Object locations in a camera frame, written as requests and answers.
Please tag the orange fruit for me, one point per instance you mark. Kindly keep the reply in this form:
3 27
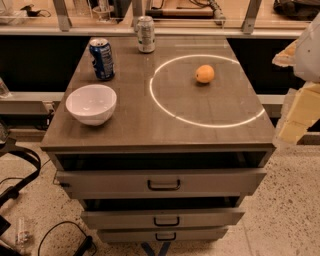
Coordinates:
205 74

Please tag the black chair base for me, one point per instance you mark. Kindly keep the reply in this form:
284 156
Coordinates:
18 163

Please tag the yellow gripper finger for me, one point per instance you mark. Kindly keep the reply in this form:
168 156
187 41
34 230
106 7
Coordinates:
303 113
286 58

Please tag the middle cabinet drawer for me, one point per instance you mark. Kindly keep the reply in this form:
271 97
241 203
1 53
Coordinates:
149 219

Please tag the cabinet drawer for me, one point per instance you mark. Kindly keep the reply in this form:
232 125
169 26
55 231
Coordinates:
161 235
149 219
125 184

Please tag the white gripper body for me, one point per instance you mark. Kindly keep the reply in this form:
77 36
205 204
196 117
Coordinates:
309 55

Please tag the blue soda can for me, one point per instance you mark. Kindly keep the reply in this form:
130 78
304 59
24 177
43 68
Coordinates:
102 59

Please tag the grey drawer cabinet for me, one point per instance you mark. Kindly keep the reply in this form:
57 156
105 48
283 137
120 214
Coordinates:
166 120

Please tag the top cabinet drawer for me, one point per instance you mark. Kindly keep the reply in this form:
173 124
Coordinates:
125 184

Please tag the white ceramic bowl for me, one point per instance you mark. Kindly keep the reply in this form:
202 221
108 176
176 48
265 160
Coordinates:
92 104

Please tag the bottom cabinet drawer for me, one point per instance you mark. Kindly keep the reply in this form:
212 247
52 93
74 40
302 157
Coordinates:
161 235

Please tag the silver green soda can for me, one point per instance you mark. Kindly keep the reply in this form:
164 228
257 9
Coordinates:
146 34

